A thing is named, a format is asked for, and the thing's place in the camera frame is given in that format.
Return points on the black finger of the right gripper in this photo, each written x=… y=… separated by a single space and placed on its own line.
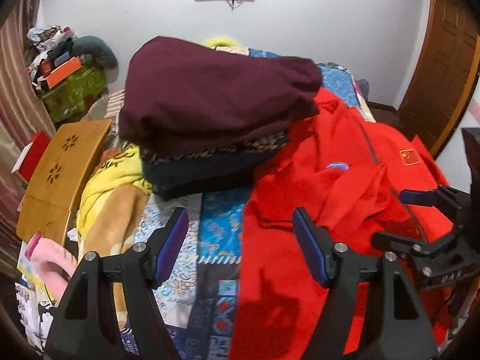
x=444 y=197
x=412 y=247

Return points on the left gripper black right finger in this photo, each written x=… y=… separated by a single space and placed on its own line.
x=371 y=311

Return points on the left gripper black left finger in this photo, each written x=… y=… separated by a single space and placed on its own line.
x=85 y=325

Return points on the red jacket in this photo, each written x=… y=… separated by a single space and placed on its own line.
x=348 y=174

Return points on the blue patchwork bedsheet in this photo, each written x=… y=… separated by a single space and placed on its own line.
x=203 y=325

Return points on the brown wooden door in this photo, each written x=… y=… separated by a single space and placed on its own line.
x=445 y=75

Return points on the grey purple backpack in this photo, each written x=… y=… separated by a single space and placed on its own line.
x=362 y=86

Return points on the yellow orange blanket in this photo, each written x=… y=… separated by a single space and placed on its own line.
x=112 y=203

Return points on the red book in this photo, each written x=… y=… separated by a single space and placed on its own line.
x=30 y=156

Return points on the dark patterned folded garment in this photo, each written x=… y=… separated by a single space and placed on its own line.
x=211 y=170

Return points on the striped maroon curtain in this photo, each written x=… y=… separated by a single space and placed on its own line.
x=22 y=114

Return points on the green patterned storage box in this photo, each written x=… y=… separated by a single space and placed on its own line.
x=72 y=95

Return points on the maroon folded garment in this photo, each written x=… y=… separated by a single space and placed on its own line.
x=182 y=97

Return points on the orange flat box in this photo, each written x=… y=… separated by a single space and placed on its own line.
x=63 y=71

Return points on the yellow round object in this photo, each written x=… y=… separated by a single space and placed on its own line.
x=220 y=42

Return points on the dark green cushion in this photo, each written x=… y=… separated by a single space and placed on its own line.
x=100 y=52

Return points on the pile of mixed clutter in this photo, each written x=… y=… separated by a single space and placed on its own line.
x=54 y=45

